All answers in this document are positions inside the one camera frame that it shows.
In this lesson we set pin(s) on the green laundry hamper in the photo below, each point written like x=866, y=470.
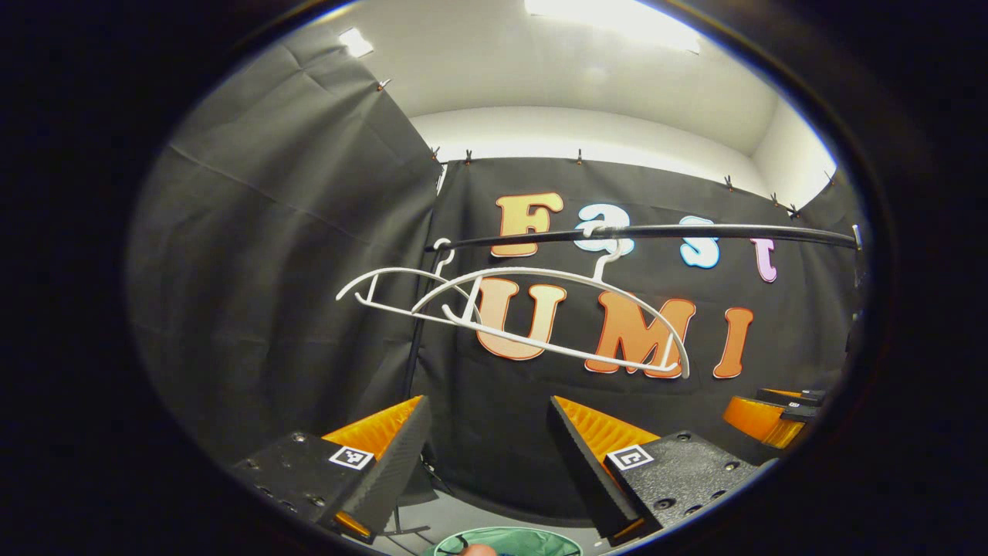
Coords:
x=532, y=540

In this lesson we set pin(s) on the small ceiling light panel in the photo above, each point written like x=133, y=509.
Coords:
x=355, y=42

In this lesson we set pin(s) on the black backdrop cloth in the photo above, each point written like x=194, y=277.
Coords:
x=270, y=270

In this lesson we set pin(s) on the large ceiling light panel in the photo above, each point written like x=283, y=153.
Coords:
x=610, y=15

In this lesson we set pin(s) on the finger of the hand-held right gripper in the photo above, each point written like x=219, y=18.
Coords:
x=756, y=421
x=795, y=397

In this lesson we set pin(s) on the black clothes rack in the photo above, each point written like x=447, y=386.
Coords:
x=695, y=230

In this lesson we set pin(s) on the white plastic clothes hanger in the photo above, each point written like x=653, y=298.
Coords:
x=556, y=272
x=386, y=271

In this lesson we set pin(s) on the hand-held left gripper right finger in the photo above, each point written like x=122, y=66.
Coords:
x=587, y=479

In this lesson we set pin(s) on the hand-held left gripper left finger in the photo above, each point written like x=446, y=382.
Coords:
x=394, y=471

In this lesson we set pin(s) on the row of small backdrop clips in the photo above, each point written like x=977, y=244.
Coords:
x=579, y=157

